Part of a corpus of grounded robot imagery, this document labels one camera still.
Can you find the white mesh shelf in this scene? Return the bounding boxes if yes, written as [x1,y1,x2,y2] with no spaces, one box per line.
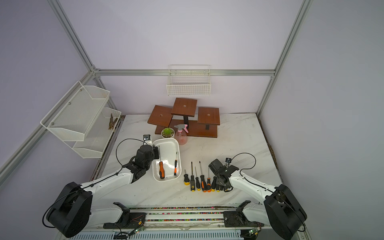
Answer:
[40,82,110,142]
[71,108,121,159]

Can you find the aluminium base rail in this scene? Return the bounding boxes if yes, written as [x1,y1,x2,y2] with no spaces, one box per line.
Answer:
[72,207,281,240]

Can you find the pink spray bottle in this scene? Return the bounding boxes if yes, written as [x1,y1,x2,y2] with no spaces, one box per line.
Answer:
[174,124,189,146]

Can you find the white plastic storage box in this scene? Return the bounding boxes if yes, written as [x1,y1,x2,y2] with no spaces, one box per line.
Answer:
[152,138,183,182]

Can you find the long yellow-dotted flathead screwdriver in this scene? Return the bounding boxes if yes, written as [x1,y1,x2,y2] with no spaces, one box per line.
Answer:
[190,163,196,192]

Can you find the aluminium frame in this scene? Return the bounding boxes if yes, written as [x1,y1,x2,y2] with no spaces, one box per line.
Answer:
[1,1,312,187]

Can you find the stubby black yellow screwdriver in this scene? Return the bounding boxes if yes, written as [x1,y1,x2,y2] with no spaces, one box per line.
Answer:
[184,170,191,186]

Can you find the black ribbed screwdriver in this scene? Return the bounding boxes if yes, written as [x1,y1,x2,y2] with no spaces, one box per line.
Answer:
[211,177,217,192]

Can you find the black orange hex-collar screwdriver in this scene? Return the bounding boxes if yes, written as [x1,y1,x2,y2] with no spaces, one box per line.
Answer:
[199,162,207,193]

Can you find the black orange-band screwdriver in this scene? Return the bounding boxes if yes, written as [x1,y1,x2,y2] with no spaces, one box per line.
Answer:
[206,169,212,192]

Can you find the white mesh lower shelf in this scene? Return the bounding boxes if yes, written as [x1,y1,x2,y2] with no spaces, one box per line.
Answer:
[71,108,121,159]

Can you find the white mesh upper shelf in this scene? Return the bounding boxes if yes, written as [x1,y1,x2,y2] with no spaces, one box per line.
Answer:
[40,82,110,142]

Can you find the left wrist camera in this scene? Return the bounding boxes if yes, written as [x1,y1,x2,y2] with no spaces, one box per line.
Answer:
[143,135,153,146]

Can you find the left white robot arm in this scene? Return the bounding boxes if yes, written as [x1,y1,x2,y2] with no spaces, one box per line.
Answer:
[42,145,160,238]

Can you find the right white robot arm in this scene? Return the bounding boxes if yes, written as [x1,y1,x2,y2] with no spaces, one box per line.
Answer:
[209,159,308,240]

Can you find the brown twigs in shelf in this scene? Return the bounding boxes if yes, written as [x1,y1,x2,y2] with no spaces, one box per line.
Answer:
[109,114,119,130]

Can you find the brown wooden tiered stand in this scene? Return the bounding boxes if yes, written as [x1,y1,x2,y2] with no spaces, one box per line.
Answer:
[148,98,221,138]

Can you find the white wire wall basket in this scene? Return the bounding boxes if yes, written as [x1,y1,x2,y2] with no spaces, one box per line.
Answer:
[167,65,212,97]

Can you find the potted green succulent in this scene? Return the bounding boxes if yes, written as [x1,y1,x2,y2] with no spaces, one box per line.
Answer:
[161,128,175,138]

